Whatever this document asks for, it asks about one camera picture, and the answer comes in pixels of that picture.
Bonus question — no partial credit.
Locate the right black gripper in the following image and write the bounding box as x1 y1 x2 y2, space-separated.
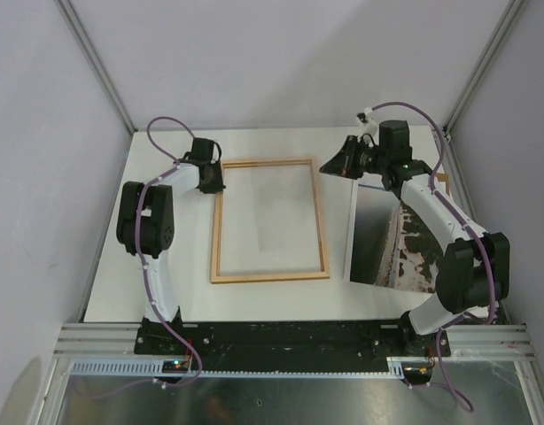
321 135 390 180

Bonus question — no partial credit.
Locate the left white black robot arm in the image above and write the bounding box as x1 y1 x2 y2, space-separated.
116 137 225 354

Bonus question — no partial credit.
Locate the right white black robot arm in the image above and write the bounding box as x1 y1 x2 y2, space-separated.
319 120 510 355

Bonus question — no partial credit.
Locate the aerial beach photo print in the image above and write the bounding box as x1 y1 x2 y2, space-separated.
345 174 442 294

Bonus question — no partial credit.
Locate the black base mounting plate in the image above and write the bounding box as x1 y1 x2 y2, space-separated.
134 316 451 372

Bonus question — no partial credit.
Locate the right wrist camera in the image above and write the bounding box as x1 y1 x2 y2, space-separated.
356 107 378 143

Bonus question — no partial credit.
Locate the brown frame backing board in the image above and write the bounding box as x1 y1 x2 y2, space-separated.
436 173 451 197

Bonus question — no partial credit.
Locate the grey slotted cable duct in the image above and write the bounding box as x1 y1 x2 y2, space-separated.
70 359 404 380

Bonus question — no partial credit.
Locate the aluminium front rail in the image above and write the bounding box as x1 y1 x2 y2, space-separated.
53 323 537 361

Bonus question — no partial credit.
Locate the left aluminium corner post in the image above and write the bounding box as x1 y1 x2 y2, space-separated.
54 0 136 135

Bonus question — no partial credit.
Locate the aluminium corner post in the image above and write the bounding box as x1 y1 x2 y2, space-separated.
54 0 136 135
443 0 529 137

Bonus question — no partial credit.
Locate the right aluminium corner post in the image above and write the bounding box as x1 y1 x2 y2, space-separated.
443 0 529 137

